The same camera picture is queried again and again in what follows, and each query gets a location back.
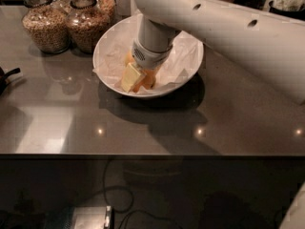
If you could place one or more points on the metal box under table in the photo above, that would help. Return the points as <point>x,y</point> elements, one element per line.
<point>100,217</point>

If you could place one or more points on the white bowl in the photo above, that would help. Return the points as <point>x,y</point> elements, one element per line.
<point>190,64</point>

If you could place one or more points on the black cup with packets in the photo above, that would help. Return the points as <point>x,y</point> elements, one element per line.
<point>290,8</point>

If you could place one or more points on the left glass cereal jar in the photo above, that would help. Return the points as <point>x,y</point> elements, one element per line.
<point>46,26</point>

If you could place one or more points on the rear glass cereal jar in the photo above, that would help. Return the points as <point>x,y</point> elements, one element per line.
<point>107,6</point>

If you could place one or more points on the glass cereal jar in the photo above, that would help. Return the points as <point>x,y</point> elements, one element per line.
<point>107,6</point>
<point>46,26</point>
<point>86,23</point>

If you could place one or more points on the orange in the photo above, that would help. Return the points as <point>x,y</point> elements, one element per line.
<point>147,82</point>
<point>128,58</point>

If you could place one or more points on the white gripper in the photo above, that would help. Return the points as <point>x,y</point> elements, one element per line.
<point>149,58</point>

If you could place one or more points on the middle glass cereal jar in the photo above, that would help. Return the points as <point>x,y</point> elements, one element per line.
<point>86,23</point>

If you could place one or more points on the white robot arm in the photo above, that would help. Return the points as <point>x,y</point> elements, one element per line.
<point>267,45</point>

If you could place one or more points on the white paper liner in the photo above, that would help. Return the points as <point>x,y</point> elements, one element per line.
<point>184,61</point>

